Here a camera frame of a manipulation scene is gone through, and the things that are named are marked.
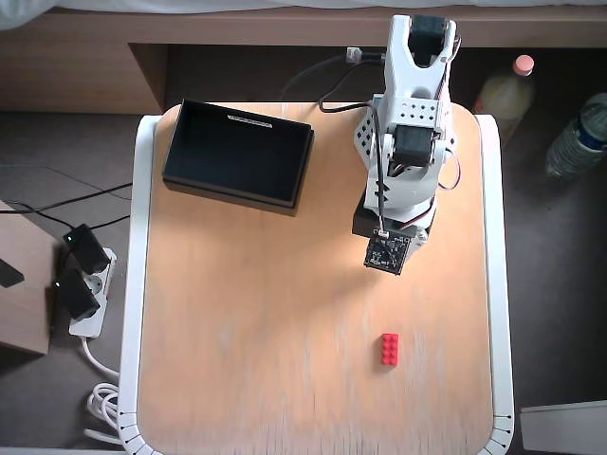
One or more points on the brown cardboard box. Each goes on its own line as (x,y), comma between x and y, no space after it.
(23,313)

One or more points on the wooden bed frame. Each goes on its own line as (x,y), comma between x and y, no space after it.
(71,66)

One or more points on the black wrist camera board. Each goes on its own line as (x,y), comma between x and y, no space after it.
(386,253)

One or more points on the clear water bottle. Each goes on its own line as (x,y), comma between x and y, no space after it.
(576,137)

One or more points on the white bedding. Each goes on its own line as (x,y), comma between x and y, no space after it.
(142,5)

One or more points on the white flat board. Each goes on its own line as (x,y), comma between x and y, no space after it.
(564,426)

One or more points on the black power adapter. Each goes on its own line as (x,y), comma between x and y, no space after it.
(73,294)
(87,249)

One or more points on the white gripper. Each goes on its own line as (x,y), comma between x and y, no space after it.
(421,240)

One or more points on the red lego block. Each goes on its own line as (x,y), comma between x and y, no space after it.
(389,350)

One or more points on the white power strip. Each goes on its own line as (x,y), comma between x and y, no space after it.
(90,322)

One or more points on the yellow bottle pink cap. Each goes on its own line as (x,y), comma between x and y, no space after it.
(505,97)

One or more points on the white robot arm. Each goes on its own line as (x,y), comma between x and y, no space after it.
(415,85)

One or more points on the black box bin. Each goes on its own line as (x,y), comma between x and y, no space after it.
(237,156)

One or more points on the white table side rail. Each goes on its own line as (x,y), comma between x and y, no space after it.
(135,265)
(498,284)

